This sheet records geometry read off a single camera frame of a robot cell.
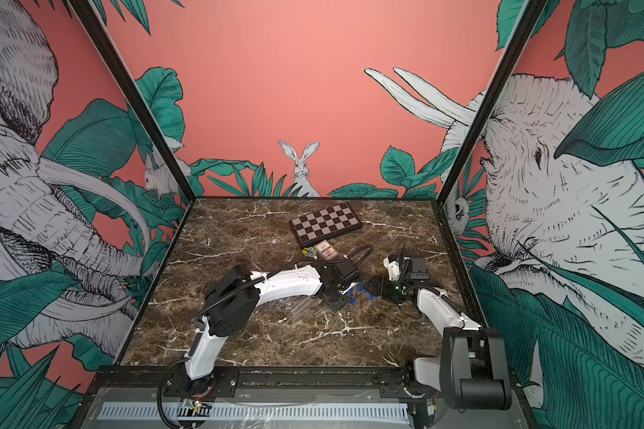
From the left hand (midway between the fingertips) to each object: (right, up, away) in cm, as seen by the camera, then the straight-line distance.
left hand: (340, 297), depth 90 cm
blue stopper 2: (+9, +1, +3) cm, 9 cm away
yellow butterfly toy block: (-11, +14, +11) cm, 21 cm away
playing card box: (-5, +15, +11) cm, 19 cm away
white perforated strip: (-22, -25, -20) cm, 39 cm away
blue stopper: (+11, 0, +2) cm, 11 cm away
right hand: (+10, +5, -3) cm, 12 cm away
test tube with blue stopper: (-11, -2, 0) cm, 11 cm away
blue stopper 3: (+4, -2, 0) cm, 5 cm away
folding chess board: (-6, +25, +18) cm, 31 cm away
